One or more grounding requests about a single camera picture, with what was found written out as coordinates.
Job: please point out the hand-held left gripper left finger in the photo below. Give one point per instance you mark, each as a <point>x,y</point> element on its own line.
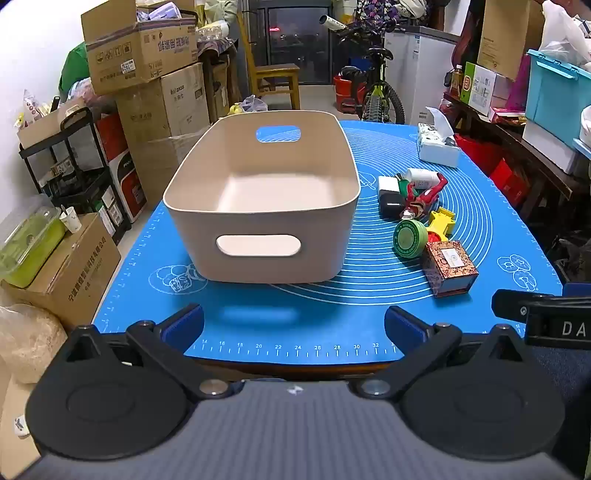
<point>185,321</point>

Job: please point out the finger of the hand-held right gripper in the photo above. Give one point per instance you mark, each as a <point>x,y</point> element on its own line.
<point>508,303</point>

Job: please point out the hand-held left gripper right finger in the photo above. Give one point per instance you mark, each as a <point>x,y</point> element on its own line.
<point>404,323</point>

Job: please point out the brown patterned paper box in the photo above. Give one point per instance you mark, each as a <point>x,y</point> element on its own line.
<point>450,267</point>

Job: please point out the green round tin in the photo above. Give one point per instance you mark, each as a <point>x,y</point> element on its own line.
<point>409,237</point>

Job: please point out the yellow toy launcher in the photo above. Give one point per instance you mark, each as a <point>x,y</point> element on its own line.
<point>442,222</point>

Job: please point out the beige plastic storage bin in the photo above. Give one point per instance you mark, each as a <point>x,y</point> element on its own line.
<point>258,221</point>

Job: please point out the red toy figurine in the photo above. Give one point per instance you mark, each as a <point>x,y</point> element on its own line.
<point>427,196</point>

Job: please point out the blue silicone baking mat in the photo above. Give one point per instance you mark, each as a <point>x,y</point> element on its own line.
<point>323,314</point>

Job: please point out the black earbud case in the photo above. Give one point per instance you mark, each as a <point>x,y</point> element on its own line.
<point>391,205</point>

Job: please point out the low brown cardboard box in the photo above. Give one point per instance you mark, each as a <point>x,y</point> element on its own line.
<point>69,277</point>

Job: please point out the white charger cube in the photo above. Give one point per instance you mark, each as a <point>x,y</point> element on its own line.
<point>388,185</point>

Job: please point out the small white bottle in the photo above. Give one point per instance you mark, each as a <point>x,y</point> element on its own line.
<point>422,177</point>

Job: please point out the white paper cup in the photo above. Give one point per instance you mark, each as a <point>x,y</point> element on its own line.
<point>71,221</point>

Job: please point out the clear bag of grain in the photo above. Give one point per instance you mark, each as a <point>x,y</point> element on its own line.
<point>27,339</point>

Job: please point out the red and white appliance box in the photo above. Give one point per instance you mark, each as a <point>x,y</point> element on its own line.
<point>122,170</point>

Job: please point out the dark wooden side table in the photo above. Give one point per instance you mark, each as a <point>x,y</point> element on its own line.
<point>512,138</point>

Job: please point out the white patterned tissue box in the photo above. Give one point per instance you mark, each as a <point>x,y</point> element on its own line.
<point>436,147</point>

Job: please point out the green lidded food container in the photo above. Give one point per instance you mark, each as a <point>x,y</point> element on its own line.
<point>25,251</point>

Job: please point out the black utility cart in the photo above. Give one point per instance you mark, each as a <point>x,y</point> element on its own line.
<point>74,184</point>

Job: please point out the white crumpled paper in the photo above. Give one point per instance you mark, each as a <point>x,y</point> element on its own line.
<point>21,425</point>

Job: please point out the teal plastic storage crate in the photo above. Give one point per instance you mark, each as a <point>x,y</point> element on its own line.
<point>554,92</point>

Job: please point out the yellow detergent bottle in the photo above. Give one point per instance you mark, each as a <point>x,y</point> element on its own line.
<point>235,110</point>

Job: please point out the green and white carton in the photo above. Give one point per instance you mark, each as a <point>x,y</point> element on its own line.
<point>478,87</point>

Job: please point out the tall printed cardboard box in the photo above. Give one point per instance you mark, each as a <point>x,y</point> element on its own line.
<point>161,99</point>

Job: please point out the green and black bicycle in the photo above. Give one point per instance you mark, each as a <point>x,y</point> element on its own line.
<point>381,97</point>

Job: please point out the grey plastic bag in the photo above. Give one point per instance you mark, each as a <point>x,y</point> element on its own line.
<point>254,104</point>

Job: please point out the red bucket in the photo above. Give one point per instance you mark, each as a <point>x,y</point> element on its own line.
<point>346,94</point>

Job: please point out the beige box on cart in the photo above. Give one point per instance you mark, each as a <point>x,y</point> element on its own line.
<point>44,124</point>

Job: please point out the white chest freezer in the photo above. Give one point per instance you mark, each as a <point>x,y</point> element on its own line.
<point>425,69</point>

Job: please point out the wooden chair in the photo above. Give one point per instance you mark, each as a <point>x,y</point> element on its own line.
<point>272,76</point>

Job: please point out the plain brown cardboard box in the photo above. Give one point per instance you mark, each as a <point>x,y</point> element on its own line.
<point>503,37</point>

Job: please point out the open cardboard box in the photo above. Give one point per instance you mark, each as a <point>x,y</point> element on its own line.
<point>138,50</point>

